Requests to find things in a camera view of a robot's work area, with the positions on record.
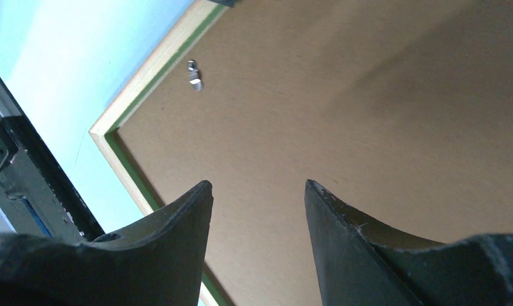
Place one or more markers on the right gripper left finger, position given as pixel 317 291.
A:
pixel 157 260

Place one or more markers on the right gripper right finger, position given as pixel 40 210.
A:
pixel 360 260

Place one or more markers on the brown backing board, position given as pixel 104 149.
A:
pixel 402 109

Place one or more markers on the wooden picture frame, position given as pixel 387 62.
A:
pixel 155 84

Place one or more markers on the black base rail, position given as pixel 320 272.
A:
pixel 36 196

